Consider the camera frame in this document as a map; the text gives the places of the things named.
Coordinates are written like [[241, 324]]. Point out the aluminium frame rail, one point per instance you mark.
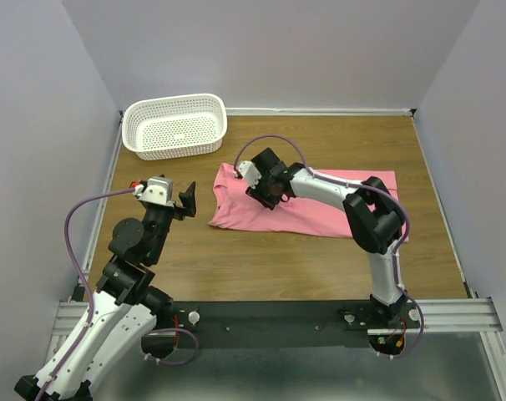
[[435, 316]]

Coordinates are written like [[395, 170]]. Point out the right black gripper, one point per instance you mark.
[[255, 195]]

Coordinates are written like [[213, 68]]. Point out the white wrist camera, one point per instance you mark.
[[158, 190], [247, 171]]

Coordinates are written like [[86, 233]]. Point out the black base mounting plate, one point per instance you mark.
[[283, 324]]

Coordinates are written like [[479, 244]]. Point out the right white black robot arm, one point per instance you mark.
[[374, 216]]

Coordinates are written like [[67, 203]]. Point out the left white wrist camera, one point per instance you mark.
[[158, 190]]

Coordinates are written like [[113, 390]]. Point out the white perforated plastic basket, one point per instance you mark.
[[175, 126]]

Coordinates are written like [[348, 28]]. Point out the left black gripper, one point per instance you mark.
[[189, 200]]

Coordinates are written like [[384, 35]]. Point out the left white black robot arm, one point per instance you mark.
[[124, 306]]

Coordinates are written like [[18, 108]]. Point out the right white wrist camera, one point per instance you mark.
[[247, 171]]

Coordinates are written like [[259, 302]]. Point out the pink t shirt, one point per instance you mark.
[[235, 210]]

